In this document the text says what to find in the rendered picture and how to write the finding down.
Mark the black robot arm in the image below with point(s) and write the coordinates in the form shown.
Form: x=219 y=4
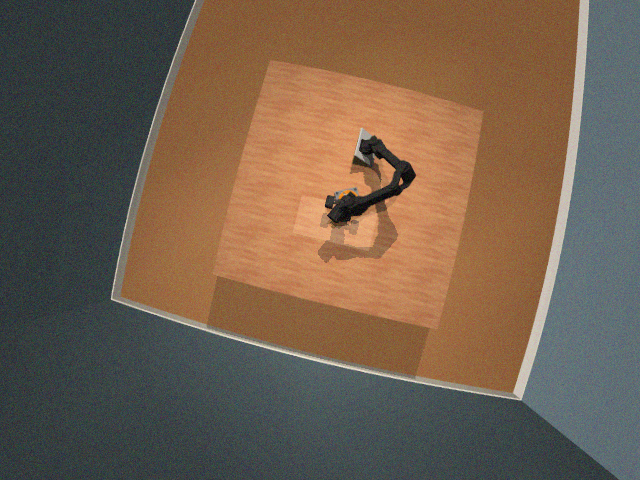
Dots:
x=352 y=205

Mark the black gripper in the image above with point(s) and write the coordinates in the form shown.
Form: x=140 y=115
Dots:
x=330 y=201

